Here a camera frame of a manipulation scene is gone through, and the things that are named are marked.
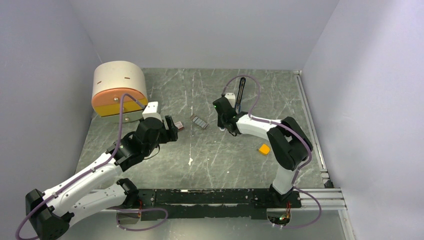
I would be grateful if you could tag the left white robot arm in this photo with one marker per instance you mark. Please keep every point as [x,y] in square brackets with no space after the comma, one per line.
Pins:
[53,211]

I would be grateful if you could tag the aluminium side rail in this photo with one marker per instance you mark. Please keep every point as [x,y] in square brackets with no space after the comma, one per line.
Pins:
[317,151]

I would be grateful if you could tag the beige drawer cabinet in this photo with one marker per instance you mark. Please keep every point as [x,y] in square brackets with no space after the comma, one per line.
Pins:
[113,79]

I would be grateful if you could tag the aluminium front rail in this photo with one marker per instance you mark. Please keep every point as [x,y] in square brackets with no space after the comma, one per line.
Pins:
[318,199]

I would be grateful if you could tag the red white staple box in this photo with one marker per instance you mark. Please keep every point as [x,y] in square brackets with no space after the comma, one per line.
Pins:
[179,125]

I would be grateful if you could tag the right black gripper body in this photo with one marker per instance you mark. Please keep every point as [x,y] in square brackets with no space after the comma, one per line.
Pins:
[220,121]

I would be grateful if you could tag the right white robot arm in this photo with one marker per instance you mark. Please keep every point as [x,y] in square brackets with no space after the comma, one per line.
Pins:
[290,145]

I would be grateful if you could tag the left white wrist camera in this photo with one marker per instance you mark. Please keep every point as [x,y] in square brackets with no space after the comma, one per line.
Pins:
[152,110]

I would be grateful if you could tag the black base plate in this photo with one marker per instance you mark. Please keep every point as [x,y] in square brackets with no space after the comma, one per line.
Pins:
[209,203]

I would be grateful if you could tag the staple tray with staples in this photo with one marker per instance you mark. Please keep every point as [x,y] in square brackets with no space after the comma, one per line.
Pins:
[198,121]

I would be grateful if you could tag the blue stapler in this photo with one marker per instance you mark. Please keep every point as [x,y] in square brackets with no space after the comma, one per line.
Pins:
[239,96]

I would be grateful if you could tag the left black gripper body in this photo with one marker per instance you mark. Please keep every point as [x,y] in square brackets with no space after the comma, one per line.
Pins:
[166,135]

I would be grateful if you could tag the orange yellow block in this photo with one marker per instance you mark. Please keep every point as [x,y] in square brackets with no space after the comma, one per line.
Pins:
[264,149]

